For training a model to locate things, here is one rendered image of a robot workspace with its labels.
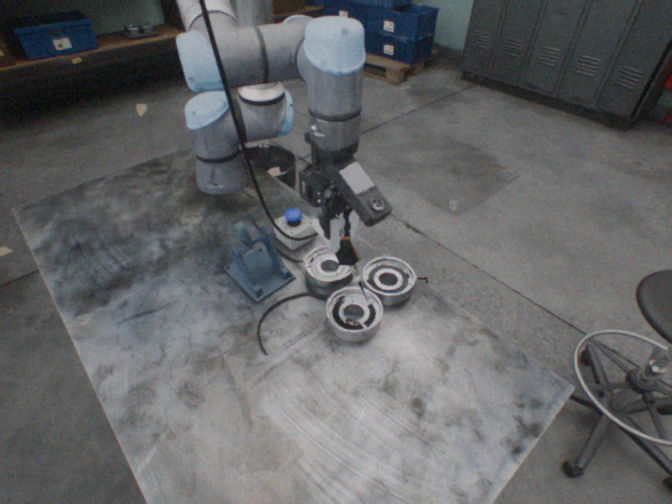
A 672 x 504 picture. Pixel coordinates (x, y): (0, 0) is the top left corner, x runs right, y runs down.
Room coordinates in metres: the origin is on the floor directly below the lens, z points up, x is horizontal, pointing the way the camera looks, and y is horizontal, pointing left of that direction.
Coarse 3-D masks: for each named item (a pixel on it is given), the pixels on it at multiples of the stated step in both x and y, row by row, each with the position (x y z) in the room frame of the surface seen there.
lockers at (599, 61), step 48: (480, 0) 4.01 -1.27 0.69; (528, 0) 3.68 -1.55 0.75; (576, 0) 3.41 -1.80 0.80; (624, 0) 3.17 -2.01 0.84; (480, 48) 3.92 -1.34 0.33; (528, 48) 3.60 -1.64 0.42; (576, 48) 3.31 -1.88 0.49; (624, 48) 3.07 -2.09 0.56; (528, 96) 3.53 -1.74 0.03; (576, 96) 3.21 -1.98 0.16; (624, 96) 2.92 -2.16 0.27
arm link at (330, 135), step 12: (312, 120) 0.52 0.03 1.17; (348, 120) 0.57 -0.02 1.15; (360, 120) 0.53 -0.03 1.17; (312, 132) 0.52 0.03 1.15; (324, 132) 0.50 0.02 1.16; (336, 132) 0.50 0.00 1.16; (348, 132) 0.51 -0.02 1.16; (360, 132) 0.53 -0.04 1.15; (324, 144) 0.50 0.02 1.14; (336, 144) 0.50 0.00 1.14; (348, 144) 0.51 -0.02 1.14
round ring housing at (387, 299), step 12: (372, 264) 0.58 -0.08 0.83; (384, 264) 0.58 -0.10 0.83; (396, 264) 0.58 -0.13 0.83; (384, 276) 0.56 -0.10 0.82; (396, 276) 0.55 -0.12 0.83; (372, 288) 0.50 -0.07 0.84; (384, 288) 0.51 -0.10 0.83; (408, 288) 0.50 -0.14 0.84; (384, 300) 0.49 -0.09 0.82; (396, 300) 0.49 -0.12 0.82
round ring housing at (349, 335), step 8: (344, 288) 0.50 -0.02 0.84; (352, 288) 0.50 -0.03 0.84; (360, 288) 0.50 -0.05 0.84; (336, 296) 0.49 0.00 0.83; (344, 296) 0.49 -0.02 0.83; (360, 296) 0.49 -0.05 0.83; (368, 296) 0.49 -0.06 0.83; (376, 296) 0.48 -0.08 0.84; (328, 304) 0.46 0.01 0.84; (344, 304) 0.47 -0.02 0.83; (352, 304) 0.47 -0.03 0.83; (360, 304) 0.47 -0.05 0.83; (376, 304) 0.47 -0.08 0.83; (328, 312) 0.45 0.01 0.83; (344, 312) 0.46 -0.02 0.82; (352, 312) 0.47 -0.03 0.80; (360, 312) 0.47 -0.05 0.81; (368, 312) 0.45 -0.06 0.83; (376, 312) 0.45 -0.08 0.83; (328, 320) 0.43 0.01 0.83; (344, 320) 0.43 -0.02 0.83; (360, 320) 0.43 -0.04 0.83; (336, 328) 0.41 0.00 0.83; (344, 328) 0.41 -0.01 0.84; (368, 328) 0.41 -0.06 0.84; (376, 328) 0.42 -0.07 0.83; (344, 336) 0.40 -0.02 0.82; (352, 336) 0.40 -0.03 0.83; (360, 336) 0.40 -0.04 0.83; (368, 336) 0.41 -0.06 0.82
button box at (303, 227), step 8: (304, 216) 0.72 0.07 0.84; (280, 224) 0.69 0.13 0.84; (288, 224) 0.69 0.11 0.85; (296, 224) 0.69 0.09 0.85; (304, 224) 0.69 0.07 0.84; (288, 232) 0.66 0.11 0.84; (296, 232) 0.66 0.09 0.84; (304, 232) 0.68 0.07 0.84; (312, 232) 0.69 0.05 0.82; (280, 240) 0.69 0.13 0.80; (288, 240) 0.66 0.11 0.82; (304, 240) 0.68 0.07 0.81; (296, 248) 0.66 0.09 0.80
